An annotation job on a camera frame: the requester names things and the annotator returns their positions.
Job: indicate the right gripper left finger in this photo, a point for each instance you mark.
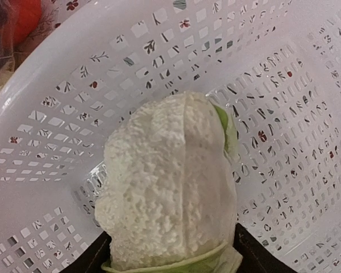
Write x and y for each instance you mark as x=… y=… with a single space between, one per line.
x=93 y=257

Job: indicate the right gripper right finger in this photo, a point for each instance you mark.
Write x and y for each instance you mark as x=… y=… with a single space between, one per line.
x=256 y=259

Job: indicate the white cauliflower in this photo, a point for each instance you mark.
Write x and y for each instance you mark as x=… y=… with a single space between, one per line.
x=169 y=200

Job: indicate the white plastic basket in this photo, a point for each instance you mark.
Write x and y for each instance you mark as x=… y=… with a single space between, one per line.
x=274 y=65

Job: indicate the orange mini pumpkin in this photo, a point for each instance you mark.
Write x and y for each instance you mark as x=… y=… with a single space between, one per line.
x=28 y=14

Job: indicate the floral tablecloth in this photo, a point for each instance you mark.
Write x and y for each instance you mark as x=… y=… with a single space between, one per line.
x=74 y=4

